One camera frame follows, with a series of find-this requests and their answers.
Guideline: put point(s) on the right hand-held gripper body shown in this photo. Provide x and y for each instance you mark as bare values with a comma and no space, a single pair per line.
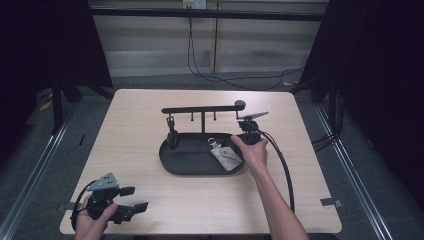
254,128

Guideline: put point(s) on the person's right hand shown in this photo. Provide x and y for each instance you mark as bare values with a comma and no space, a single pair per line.
255,156

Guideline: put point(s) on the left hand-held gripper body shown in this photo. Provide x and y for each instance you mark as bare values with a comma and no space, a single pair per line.
101,200

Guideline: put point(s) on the metal floor rail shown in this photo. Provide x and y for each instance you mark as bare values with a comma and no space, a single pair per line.
363,196
36,170

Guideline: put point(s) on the black car key with clasp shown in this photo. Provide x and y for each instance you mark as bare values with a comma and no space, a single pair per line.
172,136

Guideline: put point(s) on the black key rack with tray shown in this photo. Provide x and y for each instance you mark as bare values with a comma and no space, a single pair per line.
190,161

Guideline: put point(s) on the black curtain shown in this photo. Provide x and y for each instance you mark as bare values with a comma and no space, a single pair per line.
383,83
50,50

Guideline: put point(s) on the grey tape piece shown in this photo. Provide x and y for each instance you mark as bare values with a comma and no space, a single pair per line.
330,202
65,206

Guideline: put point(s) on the white wall outlet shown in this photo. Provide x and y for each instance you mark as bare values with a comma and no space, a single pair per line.
194,3

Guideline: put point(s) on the person's left hand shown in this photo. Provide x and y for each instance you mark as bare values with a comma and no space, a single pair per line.
90,225

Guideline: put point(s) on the black tape strip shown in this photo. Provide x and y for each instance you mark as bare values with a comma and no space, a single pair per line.
81,139

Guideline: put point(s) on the grey patterned key pouch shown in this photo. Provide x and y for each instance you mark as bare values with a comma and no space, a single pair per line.
227,159

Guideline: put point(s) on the black stand post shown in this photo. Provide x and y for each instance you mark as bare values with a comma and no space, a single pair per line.
57,106

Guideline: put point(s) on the black horizontal bar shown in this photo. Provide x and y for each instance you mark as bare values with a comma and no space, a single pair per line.
200,14

